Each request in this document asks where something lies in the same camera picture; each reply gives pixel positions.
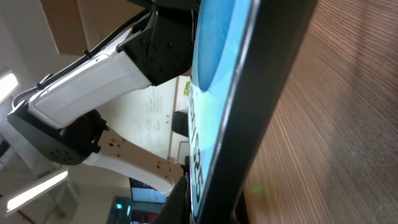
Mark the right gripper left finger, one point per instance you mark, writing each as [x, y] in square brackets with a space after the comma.
[175, 210]

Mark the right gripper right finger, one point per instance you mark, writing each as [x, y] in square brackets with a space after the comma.
[240, 214]

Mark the teal screen smartphone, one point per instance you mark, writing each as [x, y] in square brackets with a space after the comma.
[243, 53]

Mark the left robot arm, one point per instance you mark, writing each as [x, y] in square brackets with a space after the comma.
[60, 118]

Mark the fluorescent ceiling light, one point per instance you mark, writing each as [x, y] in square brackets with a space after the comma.
[12, 202]

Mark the white whiteboard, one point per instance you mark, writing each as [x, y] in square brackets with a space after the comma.
[143, 117]

